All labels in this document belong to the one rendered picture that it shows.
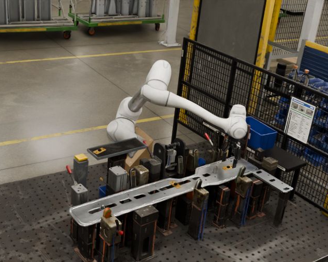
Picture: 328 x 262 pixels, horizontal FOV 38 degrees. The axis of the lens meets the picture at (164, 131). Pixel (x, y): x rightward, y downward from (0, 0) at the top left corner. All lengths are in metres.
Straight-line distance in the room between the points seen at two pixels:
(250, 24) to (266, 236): 2.61
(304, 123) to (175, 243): 1.26
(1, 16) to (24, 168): 4.89
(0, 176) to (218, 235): 2.59
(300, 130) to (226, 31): 2.23
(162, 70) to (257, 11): 2.17
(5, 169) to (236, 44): 2.78
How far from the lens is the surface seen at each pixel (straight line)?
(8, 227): 3.16
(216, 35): 5.65
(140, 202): 2.84
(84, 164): 2.94
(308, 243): 3.33
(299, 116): 3.54
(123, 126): 3.54
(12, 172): 5.10
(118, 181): 2.90
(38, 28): 9.53
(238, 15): 5.34
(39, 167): 5.17
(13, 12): 9.85
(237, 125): 2.96
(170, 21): 9.93
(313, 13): 7.25
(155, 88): 3.09
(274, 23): 6.93
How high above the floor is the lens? 2.58
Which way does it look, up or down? 25 degrees down
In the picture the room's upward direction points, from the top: 6 degrees clockwise
